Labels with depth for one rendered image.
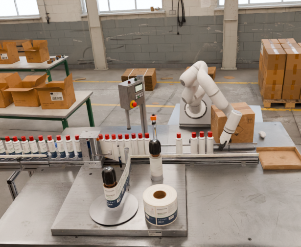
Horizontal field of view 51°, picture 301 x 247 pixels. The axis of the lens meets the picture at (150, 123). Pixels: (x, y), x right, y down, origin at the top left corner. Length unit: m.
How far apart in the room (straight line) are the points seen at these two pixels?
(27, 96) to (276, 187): 3.04
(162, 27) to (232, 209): 6.04
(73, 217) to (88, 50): 6.65
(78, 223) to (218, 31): 6.15
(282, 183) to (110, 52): 6.45
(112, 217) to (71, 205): 0.32
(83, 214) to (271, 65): 4.06
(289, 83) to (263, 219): 3.70
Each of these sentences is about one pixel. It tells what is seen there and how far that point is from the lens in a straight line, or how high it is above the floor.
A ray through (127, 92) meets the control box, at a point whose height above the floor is 1.42.
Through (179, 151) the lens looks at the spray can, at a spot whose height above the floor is 0.94.
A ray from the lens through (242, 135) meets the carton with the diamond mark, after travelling 2.69.
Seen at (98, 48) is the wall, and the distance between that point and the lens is 8.21.
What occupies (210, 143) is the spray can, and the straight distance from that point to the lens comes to 2.40.
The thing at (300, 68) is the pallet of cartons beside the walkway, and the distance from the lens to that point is 5.45.
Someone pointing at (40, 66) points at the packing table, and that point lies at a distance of 6.07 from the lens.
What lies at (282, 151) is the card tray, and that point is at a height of 0.83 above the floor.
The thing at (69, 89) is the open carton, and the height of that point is 0.97.
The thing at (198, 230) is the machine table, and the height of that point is 0.83.
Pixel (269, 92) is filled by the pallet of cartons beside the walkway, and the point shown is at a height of 0.27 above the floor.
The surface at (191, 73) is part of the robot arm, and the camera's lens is 2.31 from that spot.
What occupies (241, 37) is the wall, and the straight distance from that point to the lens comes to 7.53.
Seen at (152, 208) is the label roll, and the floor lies 1.01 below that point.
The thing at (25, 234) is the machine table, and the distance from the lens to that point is 2.14.
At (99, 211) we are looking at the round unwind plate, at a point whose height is 0.89.
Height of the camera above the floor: 2.20
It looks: 26 degrees down
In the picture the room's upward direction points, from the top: 5 degrees counter-clockwise
